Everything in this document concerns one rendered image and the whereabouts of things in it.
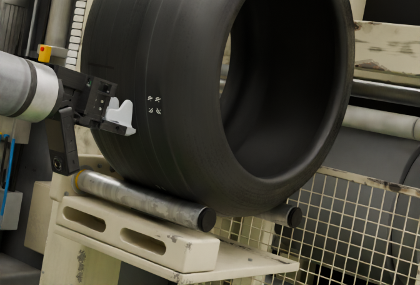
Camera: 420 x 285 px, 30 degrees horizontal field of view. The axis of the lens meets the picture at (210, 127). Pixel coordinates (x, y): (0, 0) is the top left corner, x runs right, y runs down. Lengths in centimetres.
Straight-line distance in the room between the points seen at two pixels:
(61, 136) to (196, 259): 34
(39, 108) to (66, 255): 63
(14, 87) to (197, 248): 45
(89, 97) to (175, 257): 33
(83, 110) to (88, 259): 56
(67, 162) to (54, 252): 55
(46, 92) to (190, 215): 37
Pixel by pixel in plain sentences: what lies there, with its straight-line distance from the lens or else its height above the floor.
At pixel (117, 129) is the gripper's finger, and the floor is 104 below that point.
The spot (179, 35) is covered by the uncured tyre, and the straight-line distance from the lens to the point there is 129.
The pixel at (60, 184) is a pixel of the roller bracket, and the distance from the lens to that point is 160.
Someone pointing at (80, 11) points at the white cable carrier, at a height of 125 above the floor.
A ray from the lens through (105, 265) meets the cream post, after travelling 177.
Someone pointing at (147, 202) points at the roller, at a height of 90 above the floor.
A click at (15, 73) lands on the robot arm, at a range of 115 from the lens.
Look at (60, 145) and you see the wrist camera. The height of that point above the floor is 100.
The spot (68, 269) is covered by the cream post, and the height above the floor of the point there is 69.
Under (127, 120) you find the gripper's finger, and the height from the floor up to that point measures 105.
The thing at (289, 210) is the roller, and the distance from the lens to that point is 161.
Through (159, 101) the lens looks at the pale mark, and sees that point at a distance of 130.
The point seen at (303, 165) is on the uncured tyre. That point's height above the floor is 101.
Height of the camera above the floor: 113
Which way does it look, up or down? 3 degrees down
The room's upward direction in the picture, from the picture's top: 10 degrees clockwise
